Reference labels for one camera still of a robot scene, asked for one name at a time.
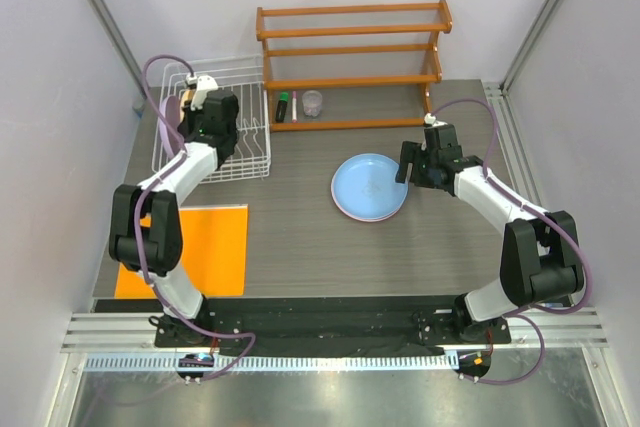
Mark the pink white marker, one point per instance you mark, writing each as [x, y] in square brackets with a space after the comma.
[294, 116]

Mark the purple plate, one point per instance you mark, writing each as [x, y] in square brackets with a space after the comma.
[170, 109]

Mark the blue plate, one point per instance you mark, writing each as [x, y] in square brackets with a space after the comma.
[367, 167]

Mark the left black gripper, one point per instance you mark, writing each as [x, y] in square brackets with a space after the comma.
[186, 125]

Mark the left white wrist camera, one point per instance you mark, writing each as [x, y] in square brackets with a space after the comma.
[203, 84]

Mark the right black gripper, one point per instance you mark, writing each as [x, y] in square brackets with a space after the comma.
[412, 153]

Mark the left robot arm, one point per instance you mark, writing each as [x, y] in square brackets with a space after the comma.
[145, 231]

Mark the green black highlighter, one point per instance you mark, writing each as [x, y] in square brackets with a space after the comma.
[281, 107]

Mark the clear plastic cup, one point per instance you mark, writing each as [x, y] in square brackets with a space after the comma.
[312, 103]

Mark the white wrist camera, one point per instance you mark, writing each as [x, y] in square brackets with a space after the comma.
[203, 84]
[430, 121]

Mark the pink plate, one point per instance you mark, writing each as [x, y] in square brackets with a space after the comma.
[369, 203]

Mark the yellow plate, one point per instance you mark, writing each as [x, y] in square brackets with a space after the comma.
[187, 99]

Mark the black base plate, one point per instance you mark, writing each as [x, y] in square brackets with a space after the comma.
[322, 327]

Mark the wooden tiered shelf rack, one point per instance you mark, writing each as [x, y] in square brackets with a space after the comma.
[429, 74]

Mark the white wire dish rack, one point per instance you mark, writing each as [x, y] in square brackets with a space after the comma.
[243, 75]

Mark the white slotted cable duct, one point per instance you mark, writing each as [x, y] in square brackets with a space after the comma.
[184, 363]

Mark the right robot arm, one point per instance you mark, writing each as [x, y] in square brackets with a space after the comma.
[538, 262]

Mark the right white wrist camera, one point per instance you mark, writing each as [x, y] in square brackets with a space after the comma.
[430, 121]

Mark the orange mat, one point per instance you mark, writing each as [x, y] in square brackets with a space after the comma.
[215, 248]

